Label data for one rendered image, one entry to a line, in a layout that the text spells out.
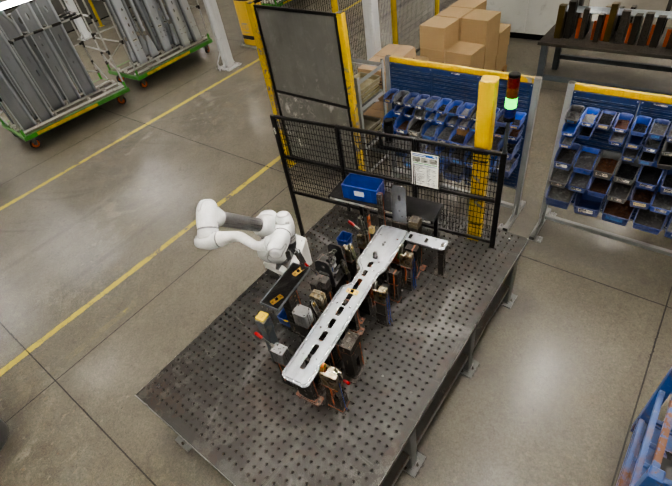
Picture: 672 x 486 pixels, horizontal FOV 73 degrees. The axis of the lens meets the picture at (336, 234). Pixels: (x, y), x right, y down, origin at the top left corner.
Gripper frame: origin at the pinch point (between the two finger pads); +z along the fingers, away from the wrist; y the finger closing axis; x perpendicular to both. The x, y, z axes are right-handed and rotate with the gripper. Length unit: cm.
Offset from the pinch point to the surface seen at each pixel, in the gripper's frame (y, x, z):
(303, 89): -201, 185, 9
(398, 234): 18, 78, 24
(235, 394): 8, -73, 54
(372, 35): -270, 375, 27
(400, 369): 76, 7, 54
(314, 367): 50, -36, 24
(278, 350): 29, -44, 18
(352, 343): 57, -12, 21
